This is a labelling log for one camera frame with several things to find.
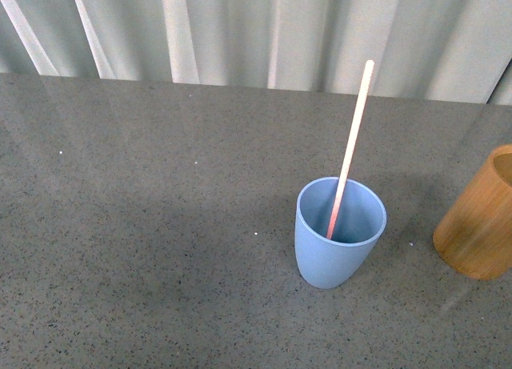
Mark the blue cup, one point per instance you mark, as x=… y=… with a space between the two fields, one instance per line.
x=327 y=263

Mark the white curtain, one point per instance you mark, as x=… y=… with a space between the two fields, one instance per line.
x=451 y=50

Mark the pink chopstick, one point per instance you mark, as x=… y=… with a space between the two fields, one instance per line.
x=351 y=143

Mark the bamboo chopstick holder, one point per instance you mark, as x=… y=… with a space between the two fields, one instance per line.
x=474 y=236

